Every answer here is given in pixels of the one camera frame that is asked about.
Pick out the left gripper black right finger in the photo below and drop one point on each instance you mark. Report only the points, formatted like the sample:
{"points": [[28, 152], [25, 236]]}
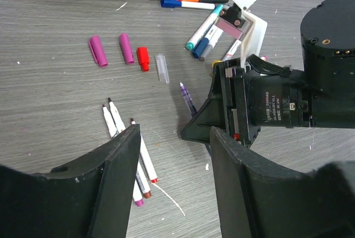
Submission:
{"points": [[259, 198]]}

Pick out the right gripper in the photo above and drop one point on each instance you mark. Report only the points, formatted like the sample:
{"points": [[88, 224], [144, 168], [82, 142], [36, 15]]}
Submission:
{"points": [[262, 94]]}

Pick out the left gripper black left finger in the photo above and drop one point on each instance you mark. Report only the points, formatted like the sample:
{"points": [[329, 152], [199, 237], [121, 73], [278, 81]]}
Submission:
{"points": [[86, 197]]}

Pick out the dark purple clear pen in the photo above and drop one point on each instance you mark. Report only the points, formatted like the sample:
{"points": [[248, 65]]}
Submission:
{"points": [[188, 99]]}

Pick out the clear pen cap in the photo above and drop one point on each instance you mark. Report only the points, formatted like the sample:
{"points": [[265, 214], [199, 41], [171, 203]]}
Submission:
{"points": [[162, 69]]}

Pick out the red cap white pen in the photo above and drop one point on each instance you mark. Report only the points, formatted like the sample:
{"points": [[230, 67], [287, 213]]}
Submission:
{"points": [[147, 162]]}

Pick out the magenta pen cap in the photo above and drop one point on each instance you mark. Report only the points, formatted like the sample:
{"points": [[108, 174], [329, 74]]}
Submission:
{"points": [[97, 51], [126, 49]]}

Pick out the magenta end rainbow pen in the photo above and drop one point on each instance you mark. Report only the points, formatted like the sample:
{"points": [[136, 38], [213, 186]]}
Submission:
{"points": [[137, 183]]}

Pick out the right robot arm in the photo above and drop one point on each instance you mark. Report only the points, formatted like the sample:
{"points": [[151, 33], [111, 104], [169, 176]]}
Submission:
{"points": [[327, 40]]}

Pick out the grey cap white marker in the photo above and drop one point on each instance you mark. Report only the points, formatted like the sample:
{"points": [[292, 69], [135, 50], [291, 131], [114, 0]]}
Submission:
{"points": [[206, 52]]}

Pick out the dark blue cap marker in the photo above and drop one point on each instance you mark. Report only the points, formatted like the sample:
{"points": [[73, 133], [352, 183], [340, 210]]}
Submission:
{"points": [[202, 44]]}

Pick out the teal cap white marker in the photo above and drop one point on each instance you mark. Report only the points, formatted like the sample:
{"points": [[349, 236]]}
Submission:
{"points": [[192, 42]]}

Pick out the blue cap white marker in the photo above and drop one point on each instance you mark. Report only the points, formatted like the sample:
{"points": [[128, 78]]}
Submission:
{"points": [[186, 4]]}

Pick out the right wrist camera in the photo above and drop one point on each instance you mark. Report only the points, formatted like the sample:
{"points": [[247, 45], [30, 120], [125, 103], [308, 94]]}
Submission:
{"points": [[238, 22]]}

